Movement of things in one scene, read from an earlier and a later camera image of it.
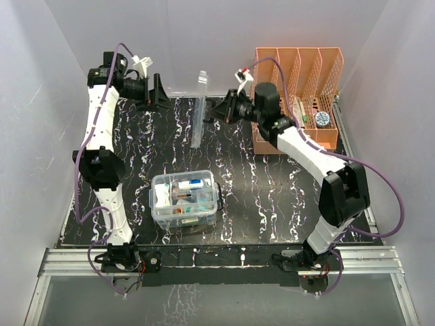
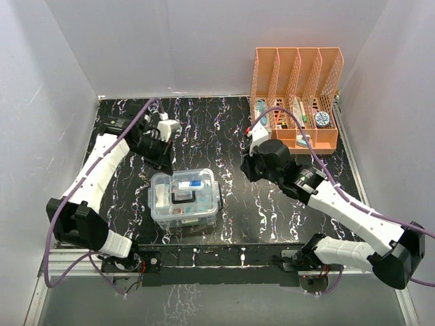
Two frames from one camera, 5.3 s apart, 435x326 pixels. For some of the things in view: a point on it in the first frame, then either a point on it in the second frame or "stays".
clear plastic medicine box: x=184 y=200 stays
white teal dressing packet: x=162 y=193 stays
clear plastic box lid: x=198 y=128 to x=185 y=194
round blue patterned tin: x=322 y=119 stays
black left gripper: x=157 y=97 to x=163 y=162
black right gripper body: x=242 y=109 to x=255 y=170
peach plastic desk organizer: x=309 y=81 stays
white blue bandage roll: x=191 y=184 stays
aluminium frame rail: x=370 y=261 stays
